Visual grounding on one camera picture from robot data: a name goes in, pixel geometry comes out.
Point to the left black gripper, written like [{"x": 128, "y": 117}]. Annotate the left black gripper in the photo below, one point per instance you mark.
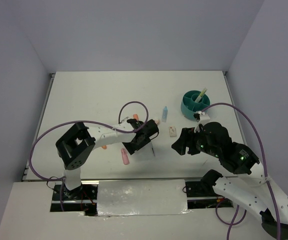
[{"x": 131, "y": 148}]

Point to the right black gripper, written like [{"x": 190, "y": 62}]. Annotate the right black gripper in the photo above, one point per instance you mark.
[{"x": 186, "y": 139}]

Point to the blue transparent highlighter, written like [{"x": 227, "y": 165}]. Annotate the blue transparent highlighter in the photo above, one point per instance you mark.
[{"x": 164, "y": 114}]

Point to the yellow thin highlighter pen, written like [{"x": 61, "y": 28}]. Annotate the yellow thin highlighter pen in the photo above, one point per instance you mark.
[{"x": 205, "y": 89}]

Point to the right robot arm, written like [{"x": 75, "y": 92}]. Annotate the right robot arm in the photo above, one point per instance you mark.
[{"x": 267, "y": 201}]

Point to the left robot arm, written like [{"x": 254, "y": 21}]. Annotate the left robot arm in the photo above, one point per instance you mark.
[{"x": 76, "y": 145}]

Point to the white eraser with label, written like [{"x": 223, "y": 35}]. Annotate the white eraser with label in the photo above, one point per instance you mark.
[{"x": 172, "y": 131}]

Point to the pink white correction tape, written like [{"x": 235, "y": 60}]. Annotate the pink white correction tape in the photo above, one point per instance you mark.
[{"x": 157, "y": 121}]

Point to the teal round organizer container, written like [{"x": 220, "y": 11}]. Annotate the teal round organizer container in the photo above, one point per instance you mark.
[{"x": 188, "y": 105}]

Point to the silver foil sheet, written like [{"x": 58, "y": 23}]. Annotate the silver foil sheet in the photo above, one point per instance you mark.
[{"x": 141, "y": 198}]

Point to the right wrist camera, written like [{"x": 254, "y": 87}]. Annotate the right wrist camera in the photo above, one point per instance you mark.
[{"x": 201, "y": 118}]

